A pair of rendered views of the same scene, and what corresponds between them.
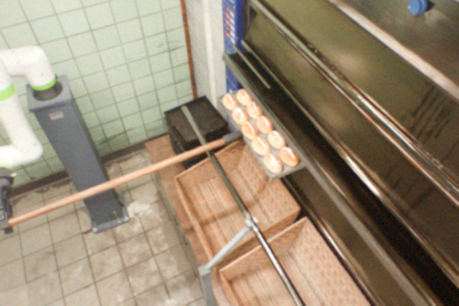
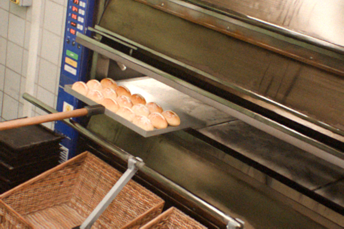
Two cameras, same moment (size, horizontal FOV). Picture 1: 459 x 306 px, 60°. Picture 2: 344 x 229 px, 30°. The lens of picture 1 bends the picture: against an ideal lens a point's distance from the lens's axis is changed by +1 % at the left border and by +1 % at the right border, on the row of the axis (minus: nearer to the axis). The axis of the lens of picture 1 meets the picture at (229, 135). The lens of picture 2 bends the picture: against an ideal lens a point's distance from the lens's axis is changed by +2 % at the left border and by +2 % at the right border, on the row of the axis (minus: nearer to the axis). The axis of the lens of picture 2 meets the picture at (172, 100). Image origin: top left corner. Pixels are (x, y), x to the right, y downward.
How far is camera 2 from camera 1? 141 cm
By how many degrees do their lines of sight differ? 35
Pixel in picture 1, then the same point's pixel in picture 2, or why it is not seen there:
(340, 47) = not seen: outside the picture
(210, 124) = (41, 138)
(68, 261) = not seen: outside the picture
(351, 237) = (229, 192)
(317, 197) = (186, 172)
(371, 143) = (244, 61)
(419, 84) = not seen: outside the picture
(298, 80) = (165, 40)
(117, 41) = not seen: outside the picture
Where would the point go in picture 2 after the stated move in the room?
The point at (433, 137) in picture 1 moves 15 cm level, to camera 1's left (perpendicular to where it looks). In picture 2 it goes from (295, 17) to (256, 14)
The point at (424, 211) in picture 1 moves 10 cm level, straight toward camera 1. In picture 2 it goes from (296, 92) to (291, 99)
